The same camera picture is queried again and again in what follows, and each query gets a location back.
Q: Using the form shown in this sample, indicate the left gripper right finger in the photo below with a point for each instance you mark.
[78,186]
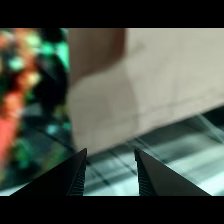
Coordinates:
[158,181]

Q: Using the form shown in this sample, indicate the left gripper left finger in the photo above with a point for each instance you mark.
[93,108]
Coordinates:
[68,180]

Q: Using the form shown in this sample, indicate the beige garment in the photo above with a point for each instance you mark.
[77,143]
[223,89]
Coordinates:
[150,80]

